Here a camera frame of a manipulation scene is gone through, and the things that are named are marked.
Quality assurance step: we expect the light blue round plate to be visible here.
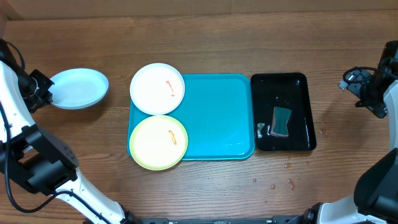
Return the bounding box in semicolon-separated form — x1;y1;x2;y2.
49;68;109;110

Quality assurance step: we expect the green dish sponge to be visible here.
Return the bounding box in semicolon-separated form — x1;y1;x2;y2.
270;106;292;138

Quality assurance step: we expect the yellow-green round plate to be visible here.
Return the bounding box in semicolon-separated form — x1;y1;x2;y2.
129;115;188;170

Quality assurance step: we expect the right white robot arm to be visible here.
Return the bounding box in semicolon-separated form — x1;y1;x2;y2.
286;40;397;223

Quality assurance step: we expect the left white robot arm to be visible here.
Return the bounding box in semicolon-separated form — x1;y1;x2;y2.
1;40;141;224

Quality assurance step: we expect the black plastic water tray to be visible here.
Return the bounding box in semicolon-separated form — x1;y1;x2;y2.
251;72;317;151

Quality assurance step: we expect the teal plastic tray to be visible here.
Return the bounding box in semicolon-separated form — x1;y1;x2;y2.
127;73;256;162

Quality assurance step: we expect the white round plate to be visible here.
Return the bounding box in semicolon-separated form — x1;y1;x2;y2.
130;63;185;115

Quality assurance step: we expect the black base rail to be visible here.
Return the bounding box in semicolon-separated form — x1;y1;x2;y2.
124;215;302;224

